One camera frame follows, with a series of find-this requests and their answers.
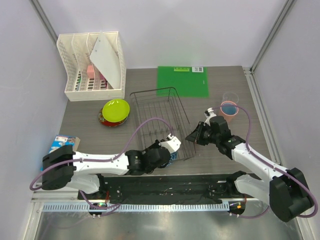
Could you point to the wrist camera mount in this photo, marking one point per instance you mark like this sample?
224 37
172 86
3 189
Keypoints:
171 143
209 113

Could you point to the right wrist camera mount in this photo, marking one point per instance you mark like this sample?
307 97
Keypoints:
209 113

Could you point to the white file organizer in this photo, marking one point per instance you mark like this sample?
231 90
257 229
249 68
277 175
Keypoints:
75 50

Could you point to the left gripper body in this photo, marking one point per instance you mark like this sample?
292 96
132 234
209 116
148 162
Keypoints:
153 145

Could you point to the green cutting mat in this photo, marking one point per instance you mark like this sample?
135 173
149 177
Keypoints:
189 82

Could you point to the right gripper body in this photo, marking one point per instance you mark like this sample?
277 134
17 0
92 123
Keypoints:
208 135

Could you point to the lime green plate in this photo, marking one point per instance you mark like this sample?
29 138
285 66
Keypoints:
115 104

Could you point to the pink plastic cup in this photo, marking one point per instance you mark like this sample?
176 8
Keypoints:
228 118

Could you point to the blue patterned bowl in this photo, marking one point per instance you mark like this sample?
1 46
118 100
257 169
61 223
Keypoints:
173 157

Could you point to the black wire dish rack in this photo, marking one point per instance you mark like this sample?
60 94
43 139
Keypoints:
146 104

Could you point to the white board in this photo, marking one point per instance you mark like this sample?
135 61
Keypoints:
106 61

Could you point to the blue plastic cup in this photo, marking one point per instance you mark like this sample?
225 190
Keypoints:
229 108

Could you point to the clear glass cup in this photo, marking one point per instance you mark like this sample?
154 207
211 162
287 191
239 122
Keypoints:
231 97

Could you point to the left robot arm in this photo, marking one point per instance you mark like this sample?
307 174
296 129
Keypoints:
65 167

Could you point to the white slotted cable duct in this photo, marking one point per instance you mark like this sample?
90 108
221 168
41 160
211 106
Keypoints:
84 207

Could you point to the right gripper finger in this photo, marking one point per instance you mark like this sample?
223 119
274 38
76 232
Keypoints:
202 142
196 134

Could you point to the blue printed booklet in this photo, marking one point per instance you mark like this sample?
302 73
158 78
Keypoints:
64 140

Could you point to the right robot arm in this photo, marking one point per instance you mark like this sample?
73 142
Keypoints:
284 190

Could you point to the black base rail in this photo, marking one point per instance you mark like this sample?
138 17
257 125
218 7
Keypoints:
167 189

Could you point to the red floral plate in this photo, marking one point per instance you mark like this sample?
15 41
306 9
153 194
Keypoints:
110 123

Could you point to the pink box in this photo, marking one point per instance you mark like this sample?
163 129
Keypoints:
90 72

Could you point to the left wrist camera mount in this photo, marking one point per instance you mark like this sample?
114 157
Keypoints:
171 143

